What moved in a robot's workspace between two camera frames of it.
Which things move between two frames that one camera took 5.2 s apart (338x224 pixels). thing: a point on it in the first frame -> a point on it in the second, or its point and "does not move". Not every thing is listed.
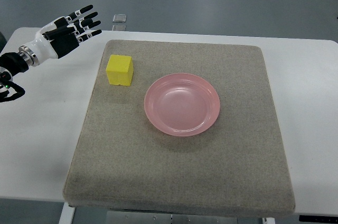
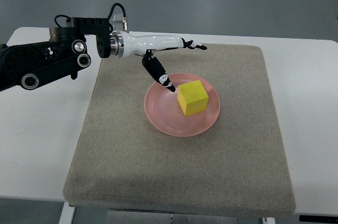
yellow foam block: [120, 70] -> [193, 98]
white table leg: [67, 214] does not move
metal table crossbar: [137, 217] does not move
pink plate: [181, 104] does not move
